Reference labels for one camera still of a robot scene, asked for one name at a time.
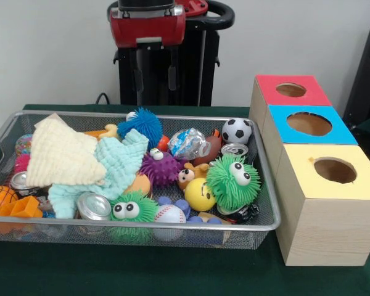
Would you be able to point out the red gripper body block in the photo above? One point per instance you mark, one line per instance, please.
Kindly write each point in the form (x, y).
(148, 27)

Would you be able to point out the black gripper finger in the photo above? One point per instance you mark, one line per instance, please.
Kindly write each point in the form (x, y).
(137, 71)
(172, 71)

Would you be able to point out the mint waffle cloth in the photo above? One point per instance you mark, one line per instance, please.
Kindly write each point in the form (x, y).
(120, 157)

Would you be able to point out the cream waffle cloth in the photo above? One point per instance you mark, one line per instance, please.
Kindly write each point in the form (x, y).
(61, 154)

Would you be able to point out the green spiky ball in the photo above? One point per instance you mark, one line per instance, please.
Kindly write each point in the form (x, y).
(231, 188)

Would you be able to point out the wooden box with three holes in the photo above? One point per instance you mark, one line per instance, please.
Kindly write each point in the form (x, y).
(327, 228)

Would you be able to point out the blue spiky ball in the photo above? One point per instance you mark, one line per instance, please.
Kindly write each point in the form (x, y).
(142, 123)

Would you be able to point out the black white soccer ball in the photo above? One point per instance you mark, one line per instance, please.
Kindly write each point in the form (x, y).
(237, 131)

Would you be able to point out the purple spiky toy with eyes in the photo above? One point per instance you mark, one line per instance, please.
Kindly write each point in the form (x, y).
(161, 171)

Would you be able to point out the yellow smiley ball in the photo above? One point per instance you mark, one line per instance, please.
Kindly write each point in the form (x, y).
(197, 197)

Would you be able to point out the green spiky toy with eyes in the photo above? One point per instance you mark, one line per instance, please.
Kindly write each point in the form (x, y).
(143, 205)

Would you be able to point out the white toy baseball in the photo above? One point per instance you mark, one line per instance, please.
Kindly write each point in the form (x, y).
(171, 214)

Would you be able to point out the orange toy basketball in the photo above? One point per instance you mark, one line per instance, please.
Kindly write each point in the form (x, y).
(0, 198)

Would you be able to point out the black upright panel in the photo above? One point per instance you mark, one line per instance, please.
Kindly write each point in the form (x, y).
(365, 71)

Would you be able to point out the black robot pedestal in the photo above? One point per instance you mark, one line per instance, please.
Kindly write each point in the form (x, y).
(197, 61)

